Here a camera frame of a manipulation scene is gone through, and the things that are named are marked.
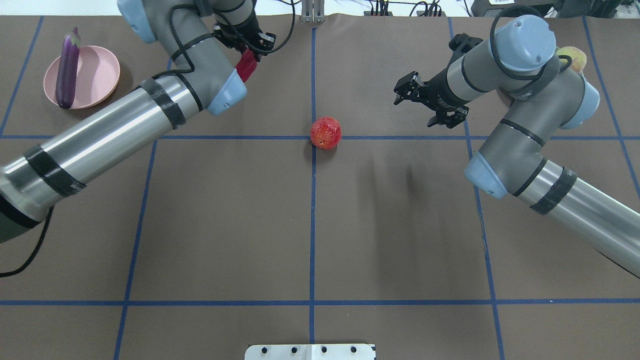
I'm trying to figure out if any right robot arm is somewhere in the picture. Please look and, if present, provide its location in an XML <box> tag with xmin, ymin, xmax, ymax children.
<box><xmin>393</xmin><ymin>5</ymin><xmax>640</xmax><ymax>277</ymax></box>

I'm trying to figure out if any white metal mounting plate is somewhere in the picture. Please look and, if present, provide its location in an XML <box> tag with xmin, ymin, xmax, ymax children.
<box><xmin>244</xmin><ymin>342</ymin><xmax>377</xmax><ymax>360</ymax></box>

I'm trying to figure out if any pink plate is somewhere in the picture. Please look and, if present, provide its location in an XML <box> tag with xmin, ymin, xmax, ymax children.
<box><xmin>70</xmin><ymin>45</ymin><xmax>121</xmax><ymax>110</ymax></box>

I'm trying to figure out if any purple toy eggplant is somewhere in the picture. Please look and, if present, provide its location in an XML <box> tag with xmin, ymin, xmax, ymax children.
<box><xmin>55</xmin><ymin>27</ymin><xmax>80</xmax><ymax>109</ymax></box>

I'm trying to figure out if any pink green toy peach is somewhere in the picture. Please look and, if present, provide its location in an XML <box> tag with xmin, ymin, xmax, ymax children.
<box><xmin>555</xmin><ymin>46</ymin><xmax>587</xmax><ymax>75</ymax></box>

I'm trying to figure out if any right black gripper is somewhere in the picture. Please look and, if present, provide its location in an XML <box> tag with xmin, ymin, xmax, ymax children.
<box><xmin>393</xmin><ymin>71</ymin><xmax>469</xmax><ymax>129</ymax></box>

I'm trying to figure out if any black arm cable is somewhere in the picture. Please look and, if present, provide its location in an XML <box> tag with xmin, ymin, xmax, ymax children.
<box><xmin>0</xmin><ymin>206</ymin><xmax>55</xmax><ymax>279</ymax></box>

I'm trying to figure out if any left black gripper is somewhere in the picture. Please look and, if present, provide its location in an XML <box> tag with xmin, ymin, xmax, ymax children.
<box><xmin>213</xmin><ymin>23</ymin><xmax>275</xmax><ymax>62</ymax></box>

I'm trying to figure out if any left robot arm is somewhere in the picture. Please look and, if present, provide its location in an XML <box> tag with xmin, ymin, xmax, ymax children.
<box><xmin>0</xmin><ymin>0</ymin><xmax>275</xmax><ymax>242</ymax></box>

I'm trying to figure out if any aluminium frame post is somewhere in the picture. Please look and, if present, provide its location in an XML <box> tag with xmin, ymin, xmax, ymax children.
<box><xmin>301</xmin><ymin>0</ymin><xmax>326</xmax><ymax>24</ymax></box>

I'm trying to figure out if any brown table mat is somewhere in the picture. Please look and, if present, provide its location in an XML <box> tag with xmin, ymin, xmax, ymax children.
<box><xmin>1</xmin><ymin>15</ymin><xmax>639</xmax><ymax>360</ymax></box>

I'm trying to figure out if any red toy chili pepper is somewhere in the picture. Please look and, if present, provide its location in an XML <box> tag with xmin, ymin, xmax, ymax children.
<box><xmin>235</xmin><ymin>48</ymin><xmax>258</xmax><ymax>83</ymax></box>

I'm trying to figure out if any red toy pomegranate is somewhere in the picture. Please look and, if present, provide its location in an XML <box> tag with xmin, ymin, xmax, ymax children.
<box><xmin>310</xmin><ymin>116</ymin><xmax>342</xmax><ymax>151</ymax></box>

